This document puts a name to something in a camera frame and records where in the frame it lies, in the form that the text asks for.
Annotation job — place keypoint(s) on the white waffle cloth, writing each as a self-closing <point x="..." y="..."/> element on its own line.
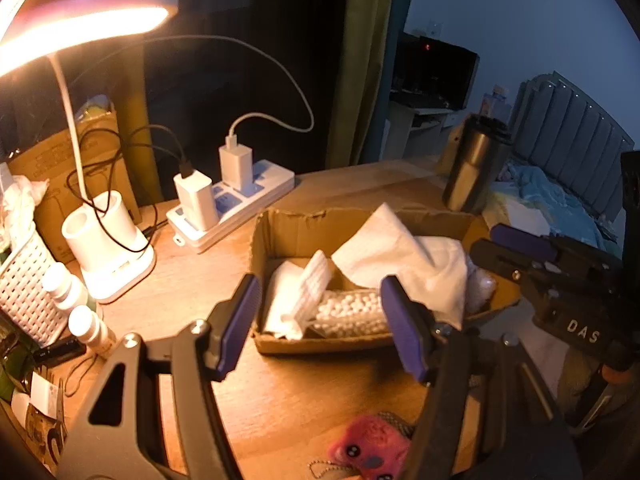
<point x="305" y="295"/>

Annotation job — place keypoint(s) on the clear bag of white beads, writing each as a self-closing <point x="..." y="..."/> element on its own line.
<point x="350" y="312"/>

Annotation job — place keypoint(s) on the white tissue paper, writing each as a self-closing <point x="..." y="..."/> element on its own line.
<point x="400" y="255"/>

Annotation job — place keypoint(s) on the light blue blanket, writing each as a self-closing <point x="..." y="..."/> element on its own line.
<point x="550" y="195"/>

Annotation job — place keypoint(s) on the narrow yellow curtain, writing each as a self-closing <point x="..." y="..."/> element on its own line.
<point x="357" y="60"/>

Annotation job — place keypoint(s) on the small black device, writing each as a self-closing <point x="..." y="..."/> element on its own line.
<point x="60" y="351"/>

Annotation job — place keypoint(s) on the small white pill bottle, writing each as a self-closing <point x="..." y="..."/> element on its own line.
<point x="62" y="285"/>
<point x="92" y="327"/>

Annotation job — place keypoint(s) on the clear bag of white balls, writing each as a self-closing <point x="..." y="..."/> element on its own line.
<point x="480" y="285"/>

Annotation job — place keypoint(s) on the white desk lamp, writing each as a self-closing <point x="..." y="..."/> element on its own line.
<point x="115" y="260"/>

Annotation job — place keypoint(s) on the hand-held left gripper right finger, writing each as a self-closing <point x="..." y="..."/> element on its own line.
<point x="400" y="325"/>

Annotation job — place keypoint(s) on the white television stand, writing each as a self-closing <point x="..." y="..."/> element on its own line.
<point x="420" y="117"/>

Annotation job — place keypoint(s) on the white woven basket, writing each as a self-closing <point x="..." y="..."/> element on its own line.
<point x="25" y="285"/>

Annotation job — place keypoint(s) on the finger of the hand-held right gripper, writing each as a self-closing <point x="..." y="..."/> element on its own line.
<point x="500" y="260"/>
<point x="520" y="240"/>

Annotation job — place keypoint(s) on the grey padded headboard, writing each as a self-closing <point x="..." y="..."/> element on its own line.
<point x="575" y="130"/>

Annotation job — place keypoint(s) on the wide yellow curtain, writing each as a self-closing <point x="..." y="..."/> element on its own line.
<point x="137" y="135"/>

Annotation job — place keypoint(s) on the small white carton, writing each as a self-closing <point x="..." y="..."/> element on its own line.
<point x="45" y="395"/>

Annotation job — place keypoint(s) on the white power strip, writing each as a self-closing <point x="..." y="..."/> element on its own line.
<point x="240" y="200"/>

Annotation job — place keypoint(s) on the stainless steel tumbler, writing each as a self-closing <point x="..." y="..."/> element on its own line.
<point x="475" y="165"/>

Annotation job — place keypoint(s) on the wall outlet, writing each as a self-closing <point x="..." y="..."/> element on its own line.
<point x="432" y="28"/>

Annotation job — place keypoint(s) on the crumpled white tissue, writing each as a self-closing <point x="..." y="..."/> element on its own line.
<point x="20" y="200"/>

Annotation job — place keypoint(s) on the brown cardboard carton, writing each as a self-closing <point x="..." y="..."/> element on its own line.
<point x="60" y="160"/>

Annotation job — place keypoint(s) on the clear plastic water bottle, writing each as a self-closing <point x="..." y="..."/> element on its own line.
<point x="495" y="97"/>

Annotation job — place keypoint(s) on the dark window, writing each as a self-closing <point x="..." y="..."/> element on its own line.
<point x="240" y="35"/>

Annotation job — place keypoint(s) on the cardboard box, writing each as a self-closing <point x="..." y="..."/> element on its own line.
<point x="290" y="240"/>

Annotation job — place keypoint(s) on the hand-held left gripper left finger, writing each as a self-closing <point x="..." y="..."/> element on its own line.
<point x="240" y="325"/>

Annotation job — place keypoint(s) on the black television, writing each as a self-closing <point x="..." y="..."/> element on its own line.
<point x="435" y="75"/>

